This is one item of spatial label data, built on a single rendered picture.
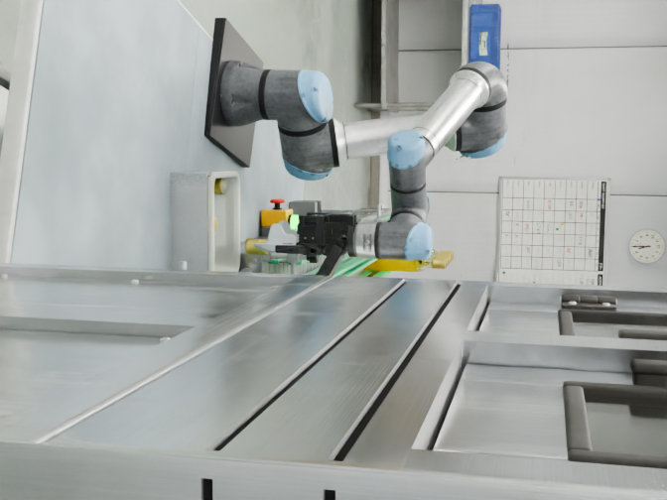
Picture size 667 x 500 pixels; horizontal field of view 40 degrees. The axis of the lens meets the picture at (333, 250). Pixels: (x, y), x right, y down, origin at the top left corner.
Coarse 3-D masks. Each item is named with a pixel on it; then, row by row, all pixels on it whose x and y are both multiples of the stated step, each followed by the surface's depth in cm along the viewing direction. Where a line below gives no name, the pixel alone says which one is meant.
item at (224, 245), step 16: (224, 176) 192; (208, 192) 186; (224, 192) 202; (208, 208) 186; (224, 208) 202; (208, 224) 188; (224, 224) 203; (208, 240) 188; (224, 240) 203; (208, 256) 188; (224, 256) 203
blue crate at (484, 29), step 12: (480, 12) 707; (492, 12) 706; (480, 24) 709; (492, 24) 706; (480, 36) 710; (492, 36) 708; (480, 48) 711; (492, 48) 709; (480, 60) 713; (492, 60) 711
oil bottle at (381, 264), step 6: (372, 264) 322; (378, 264) 322; (384, 264) 322; (390, 264) 321; (396, 264) 321; (402, 264) 320; (408, 264) 320; (414, 264) 319; (420, 264) 319; (426, 264) 320; (432, 264) 319; (438, 264) 318; (444, 264) 318; (378, 270) 323; (384, 270) 322; (390, 270) 321; (396, 270) 321; (402, 270) 320; (408, 270) 320; (414, 270) 319; (420, 270) 319
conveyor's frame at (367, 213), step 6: (354, 210) 362; (360, 210) 362; (366, 210) 363; (372, 210) 363; (384, 210) 364; (390, 210) 376; (360, 216) 328; (366, 216) 328; (372, 216) 338; (240, 246) 219
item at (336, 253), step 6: (336, 246) 189; (330, 252) 189; (336, 252) 189; (342, 252) 189; (330, 258) 189; (336, 258) 189; (324, 264) 190; (330, 264) 190; (336, 264) 191; (324, 270) 190; (330, 270) 190
